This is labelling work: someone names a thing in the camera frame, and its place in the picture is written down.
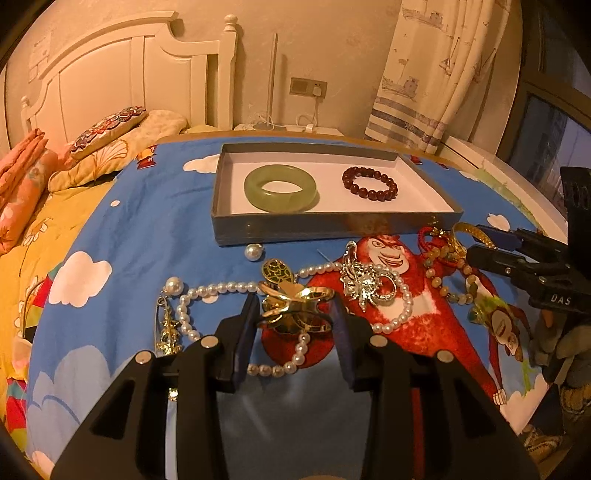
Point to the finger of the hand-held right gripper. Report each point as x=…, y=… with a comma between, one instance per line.
x=494, y=261
x=501, y=237

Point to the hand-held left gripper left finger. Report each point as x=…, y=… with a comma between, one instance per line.
x=245, y=344

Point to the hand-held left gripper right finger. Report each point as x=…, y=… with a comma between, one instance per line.
x=341, y=344

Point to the gold bangle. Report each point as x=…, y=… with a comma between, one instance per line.
x=463, y=226

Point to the silver rhinestone brooch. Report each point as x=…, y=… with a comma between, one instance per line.
x=364, y=284

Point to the gold pearl pin brooch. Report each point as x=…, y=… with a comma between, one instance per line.
x=167, y=330

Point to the pearl earring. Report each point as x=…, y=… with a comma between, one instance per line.
x=252, y=252

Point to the grey cardboard tray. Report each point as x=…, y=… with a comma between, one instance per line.
x=323, y=226

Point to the person's right hand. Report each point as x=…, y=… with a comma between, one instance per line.
x=561, y=350

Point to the white window sill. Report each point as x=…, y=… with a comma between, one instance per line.
x=508, y=180

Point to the window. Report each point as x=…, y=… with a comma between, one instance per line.
x=545, y=129

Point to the green jade bangle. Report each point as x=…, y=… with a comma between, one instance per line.
x=251, y=191

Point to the blue cartoon printed blanket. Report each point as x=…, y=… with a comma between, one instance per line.
x=138, y=230

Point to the printed curtain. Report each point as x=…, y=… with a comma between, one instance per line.
x=415, y=69

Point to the white nightstand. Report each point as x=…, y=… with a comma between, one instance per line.
x=286, y=128

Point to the yellow bedsheet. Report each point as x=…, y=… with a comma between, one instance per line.
x=46, y=240

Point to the yellow quilted pillow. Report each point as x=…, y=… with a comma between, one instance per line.
x=157, y=124

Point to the embroidered pillow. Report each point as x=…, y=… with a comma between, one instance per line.
x=106, y=131

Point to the pink folded quilt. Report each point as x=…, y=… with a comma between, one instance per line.
x=23, y=184

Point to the white bed headboard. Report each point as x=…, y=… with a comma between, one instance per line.
x=115, y=78

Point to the wall socket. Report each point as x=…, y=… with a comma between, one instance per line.
x=302, y=86

